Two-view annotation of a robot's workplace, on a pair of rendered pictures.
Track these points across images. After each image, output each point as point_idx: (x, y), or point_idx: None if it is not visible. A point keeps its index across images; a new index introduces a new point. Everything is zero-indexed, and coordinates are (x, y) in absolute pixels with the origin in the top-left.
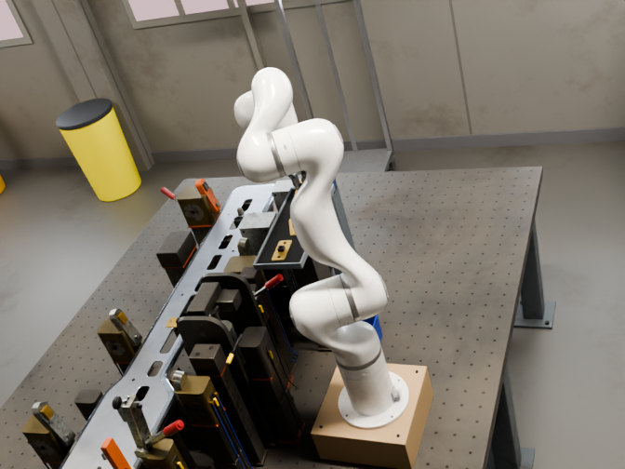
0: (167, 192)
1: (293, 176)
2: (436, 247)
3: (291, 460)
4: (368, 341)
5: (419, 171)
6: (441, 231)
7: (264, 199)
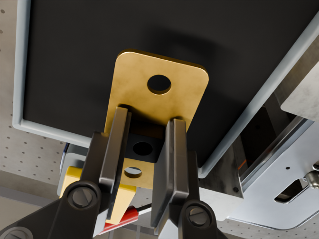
0: None
1: (177, 217)
2: (6, 45)
3: None
4: None
5: (44, 180)
6: (4, 77)
7: (252, 191)
